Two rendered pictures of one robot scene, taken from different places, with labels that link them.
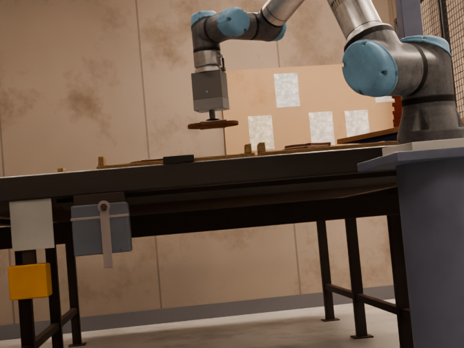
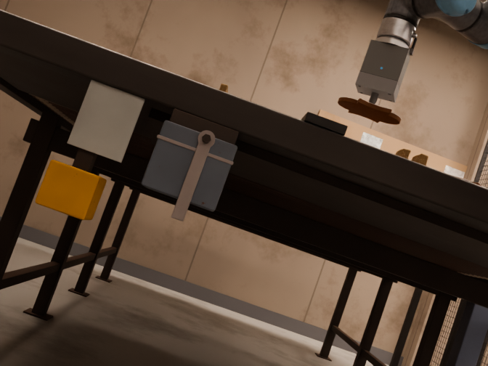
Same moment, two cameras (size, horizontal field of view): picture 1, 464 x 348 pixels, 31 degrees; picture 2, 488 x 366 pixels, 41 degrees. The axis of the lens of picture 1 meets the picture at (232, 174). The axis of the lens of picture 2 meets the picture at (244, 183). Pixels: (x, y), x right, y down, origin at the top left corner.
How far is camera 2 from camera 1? 90 cm
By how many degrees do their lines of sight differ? 3
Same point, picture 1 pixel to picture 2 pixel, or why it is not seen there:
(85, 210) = (181, 133)
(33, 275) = (78, 184)
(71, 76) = (199, 59)
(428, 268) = not seen: outside the picture
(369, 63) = not seen: outside the picture
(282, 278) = (294, 301)
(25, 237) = (91, 133)
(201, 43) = (400, 9)
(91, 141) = not seen: hidden behind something
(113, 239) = (199, 186)
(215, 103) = (385, 85)
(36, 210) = (120, 105)
